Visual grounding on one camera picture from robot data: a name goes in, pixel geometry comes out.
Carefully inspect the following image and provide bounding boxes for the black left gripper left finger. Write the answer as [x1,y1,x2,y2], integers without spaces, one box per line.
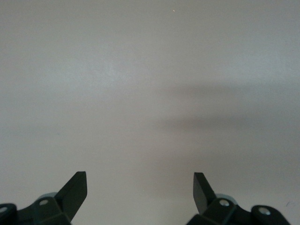
[0,171,88,225]

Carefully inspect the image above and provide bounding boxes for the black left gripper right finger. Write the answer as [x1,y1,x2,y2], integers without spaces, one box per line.
[186,172,291,225]

